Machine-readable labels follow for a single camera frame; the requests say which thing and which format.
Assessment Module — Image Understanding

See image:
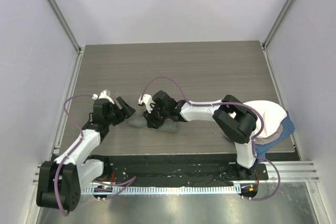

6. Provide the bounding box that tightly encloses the left aluminium frame post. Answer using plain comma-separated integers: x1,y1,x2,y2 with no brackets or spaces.
46,0,81,54

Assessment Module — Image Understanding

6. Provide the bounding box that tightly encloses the white folded cloth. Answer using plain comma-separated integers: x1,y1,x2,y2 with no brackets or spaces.
244,100,287,138

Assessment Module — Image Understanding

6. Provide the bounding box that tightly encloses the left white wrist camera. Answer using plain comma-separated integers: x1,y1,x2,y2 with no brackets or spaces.
92,89,115,104

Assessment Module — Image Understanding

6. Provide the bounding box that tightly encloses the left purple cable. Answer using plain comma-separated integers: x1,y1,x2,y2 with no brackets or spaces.
54,94,137,217

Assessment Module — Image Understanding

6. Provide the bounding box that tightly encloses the right aluminium frame post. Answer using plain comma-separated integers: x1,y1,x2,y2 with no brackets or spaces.
261,0,296,50

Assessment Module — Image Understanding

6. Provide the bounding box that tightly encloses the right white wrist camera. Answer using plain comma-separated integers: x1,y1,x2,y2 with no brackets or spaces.
138,94,155,113

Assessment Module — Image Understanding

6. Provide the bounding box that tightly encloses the beige folded cloth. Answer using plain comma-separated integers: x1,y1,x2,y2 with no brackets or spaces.
260,125,283,144

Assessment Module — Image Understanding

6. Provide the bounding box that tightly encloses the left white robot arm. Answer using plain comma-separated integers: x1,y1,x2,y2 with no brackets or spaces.
36,90,135,216

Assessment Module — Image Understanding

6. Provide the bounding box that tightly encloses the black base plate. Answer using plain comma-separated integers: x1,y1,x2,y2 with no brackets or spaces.
89,154,269,187

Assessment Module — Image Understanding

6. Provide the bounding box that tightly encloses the blue checkered cloth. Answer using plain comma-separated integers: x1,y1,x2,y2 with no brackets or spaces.
254,110,295,158

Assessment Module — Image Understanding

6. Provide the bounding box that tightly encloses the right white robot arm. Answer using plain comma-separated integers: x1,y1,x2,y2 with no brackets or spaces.
138,90,257,179

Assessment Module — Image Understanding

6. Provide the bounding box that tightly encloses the aluminium frame post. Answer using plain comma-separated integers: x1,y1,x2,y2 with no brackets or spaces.
261,0,296,50
46,0,81,54

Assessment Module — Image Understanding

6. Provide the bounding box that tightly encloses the slotted cable duct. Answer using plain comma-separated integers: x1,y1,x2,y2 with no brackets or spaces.
81,184,241,196

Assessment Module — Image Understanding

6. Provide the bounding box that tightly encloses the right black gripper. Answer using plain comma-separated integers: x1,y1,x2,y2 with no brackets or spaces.
143,103,169,130

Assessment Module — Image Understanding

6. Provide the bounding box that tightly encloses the grey napkin white stitching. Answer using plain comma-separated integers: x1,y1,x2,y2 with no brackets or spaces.
127,115,180,133

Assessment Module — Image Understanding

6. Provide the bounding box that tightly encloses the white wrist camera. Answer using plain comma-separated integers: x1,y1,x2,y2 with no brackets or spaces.
92,89,115,104
138,94,155,113

